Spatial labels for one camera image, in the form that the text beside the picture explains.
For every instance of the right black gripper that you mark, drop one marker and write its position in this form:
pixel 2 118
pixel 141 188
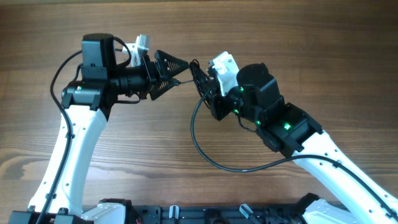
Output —
pixel 214 101

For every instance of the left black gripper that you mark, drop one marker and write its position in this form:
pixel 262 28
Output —
pixel 150 76

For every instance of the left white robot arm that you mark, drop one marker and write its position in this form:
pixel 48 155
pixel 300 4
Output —
pixel 85 107

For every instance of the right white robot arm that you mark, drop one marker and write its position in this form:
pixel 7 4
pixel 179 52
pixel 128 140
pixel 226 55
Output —
pixel 252 93

